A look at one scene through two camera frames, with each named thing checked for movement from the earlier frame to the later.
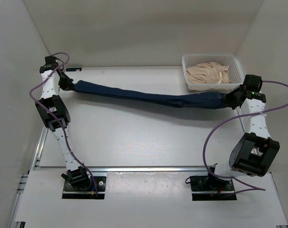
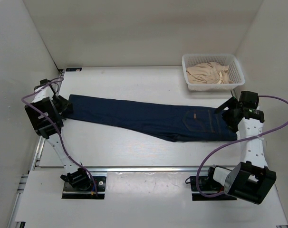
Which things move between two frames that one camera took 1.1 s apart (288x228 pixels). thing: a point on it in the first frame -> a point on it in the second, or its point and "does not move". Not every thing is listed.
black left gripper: (68, 83) -> (66, 104)
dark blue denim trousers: (195, 99) -> (173, 121)
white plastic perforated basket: (217, 72) does not move
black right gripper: (227, 99) -> (231, 104)
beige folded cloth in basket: (211, 72) does not move
